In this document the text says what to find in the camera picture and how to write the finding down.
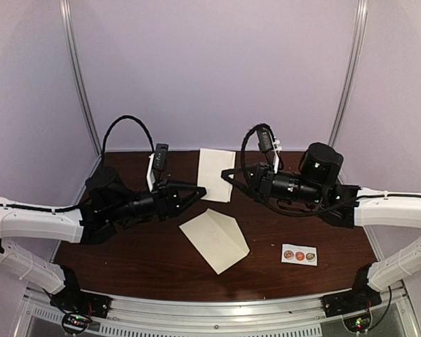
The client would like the right aluminium corner post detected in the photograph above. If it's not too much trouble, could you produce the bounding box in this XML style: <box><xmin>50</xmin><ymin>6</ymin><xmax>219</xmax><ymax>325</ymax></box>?
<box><xmin>328</xmin><ymin>0</ymin><xmax>368</xmax><ymax>147</ymax></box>

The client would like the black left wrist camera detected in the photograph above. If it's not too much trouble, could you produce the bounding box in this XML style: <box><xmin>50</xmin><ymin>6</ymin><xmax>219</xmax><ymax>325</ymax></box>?
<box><xmin>152</xmin><ymin>143</ymin><xmax>169</xmax><ymax>171</ymax></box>

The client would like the left aluminium corner post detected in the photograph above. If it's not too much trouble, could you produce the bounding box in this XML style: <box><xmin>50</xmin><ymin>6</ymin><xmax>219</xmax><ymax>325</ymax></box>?
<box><xmin>59</xmin><ymin>0</ymin><xmax>101</xmax><ymax>157</ymax></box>

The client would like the black braided left camera cable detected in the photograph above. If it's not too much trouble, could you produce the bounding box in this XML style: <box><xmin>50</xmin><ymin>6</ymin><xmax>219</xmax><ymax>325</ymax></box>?
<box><xmin>100</xmin><ymin>114</ymin><xmax>155</xmax><ymax>155</ymax></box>

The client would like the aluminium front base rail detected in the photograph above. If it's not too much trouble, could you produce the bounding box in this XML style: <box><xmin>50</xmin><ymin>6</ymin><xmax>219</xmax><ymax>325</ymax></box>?
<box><xmin>11</xmin><ymin>283</ymin><xmax>421</xmax><ymax>336</ymax></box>

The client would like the cream paper envelope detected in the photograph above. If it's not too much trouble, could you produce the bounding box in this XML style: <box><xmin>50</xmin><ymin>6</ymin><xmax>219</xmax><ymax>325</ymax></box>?
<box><xmin>180</xmin><ymin>209</ymin><xmax>250</xmax><ymax>275</ymax></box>

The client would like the aluminium corner post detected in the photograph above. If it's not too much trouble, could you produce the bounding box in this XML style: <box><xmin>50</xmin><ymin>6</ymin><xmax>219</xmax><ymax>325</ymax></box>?
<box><xmin>59</xmin><ymin>0</ymin><xmax>101</xmax><ymax>157</ymax></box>
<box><xmin>328</xmin><ymin>0</ymin><xmax>368</xmax><ymax>147</ymax></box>

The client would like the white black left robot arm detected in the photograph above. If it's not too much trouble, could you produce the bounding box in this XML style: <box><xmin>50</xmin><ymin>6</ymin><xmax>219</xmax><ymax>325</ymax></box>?
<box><xmin>0</xmin><ymin>166</ymin><xmax>206</xmax><ymax>312</ymax></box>

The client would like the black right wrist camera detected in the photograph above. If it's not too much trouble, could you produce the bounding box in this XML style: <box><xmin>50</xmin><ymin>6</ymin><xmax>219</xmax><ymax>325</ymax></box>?
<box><xmin>256</xmin><ymin>128</ymin><xmax>282</xmax><ymax>153</ymax></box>

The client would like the black braided right camera cable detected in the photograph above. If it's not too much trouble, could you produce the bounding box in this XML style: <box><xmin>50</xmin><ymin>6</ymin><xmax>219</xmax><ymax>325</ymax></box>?
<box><xmin>240</xmin><ymin>123</ymin><xmax>274</xmax><ymax>190</ymax></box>

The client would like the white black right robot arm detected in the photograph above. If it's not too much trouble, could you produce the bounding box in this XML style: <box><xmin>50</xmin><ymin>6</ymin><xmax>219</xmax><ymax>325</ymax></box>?
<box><xmin>221</xmin><ymin>143</ymin><xmax>421</xmax><ymax>310</ymax></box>

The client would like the sticker sheet with three seals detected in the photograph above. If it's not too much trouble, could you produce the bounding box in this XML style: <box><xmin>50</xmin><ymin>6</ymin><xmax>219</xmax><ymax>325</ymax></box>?
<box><xmin>281</xmin><ymin>244</ymin><xmax>318</xmax><ymax>267</ymax></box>

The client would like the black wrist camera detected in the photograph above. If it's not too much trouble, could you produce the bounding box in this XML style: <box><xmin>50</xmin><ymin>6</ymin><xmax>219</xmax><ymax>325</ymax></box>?
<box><xmin>256</xmin><ymin>128</ymin><xmax>282</xmax><ymax>153</ymax></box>
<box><xmin>152</xmin><ymin>143</ymin><xmax>169</xmax><ymax>171</ymax></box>

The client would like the black braided camera cable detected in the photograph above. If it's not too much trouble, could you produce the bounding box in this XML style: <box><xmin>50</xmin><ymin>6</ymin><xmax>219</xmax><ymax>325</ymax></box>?
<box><xmin>240</xmin><ymin>123</ymin><xmax>274</xmax><ymax>190</ymax></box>
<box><xmin>100</xmin><ymin>114</ymin><xmax>155</xmax><ymax>155</ymax></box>

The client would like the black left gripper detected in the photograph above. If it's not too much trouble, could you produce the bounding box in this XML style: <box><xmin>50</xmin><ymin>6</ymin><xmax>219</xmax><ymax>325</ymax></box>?
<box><xmin>107</xmin><ymin>178</ymin><xmax>206</xmax><ymax>224</ymax></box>

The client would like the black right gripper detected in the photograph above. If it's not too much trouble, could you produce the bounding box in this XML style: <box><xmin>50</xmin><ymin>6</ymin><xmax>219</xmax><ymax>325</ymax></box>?
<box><xmin>221</xmin><ymin>162</ymin><xmax>324</xmax><ymax>206</ymax></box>

